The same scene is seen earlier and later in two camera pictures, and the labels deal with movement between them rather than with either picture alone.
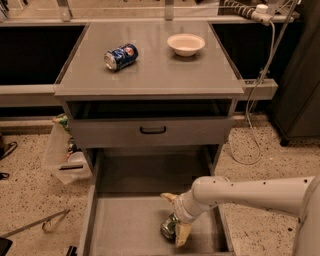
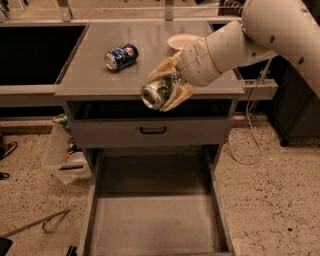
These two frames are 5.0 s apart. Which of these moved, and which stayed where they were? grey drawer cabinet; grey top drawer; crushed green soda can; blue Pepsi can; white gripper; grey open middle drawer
Moved: white gripper; crushed green soda can
Stayed: grey drawer cabinet; grey open middle drawer; blue Pepsi can; grey top drawer
